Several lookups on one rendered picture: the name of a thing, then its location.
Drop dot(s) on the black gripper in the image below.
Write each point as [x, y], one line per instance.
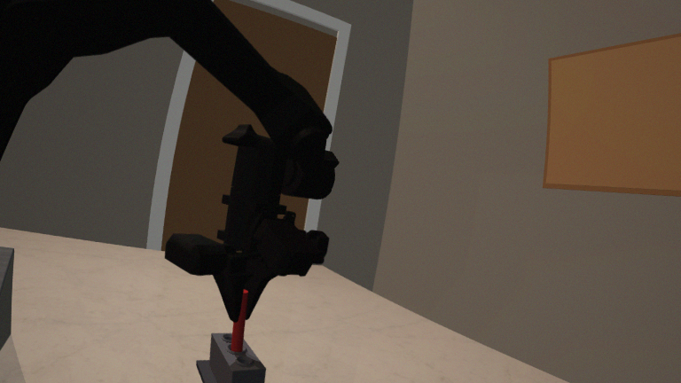
[232, 271]

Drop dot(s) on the red peg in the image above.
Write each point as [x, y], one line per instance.
[238, 328]

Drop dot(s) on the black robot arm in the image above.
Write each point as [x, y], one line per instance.
[38, 38]

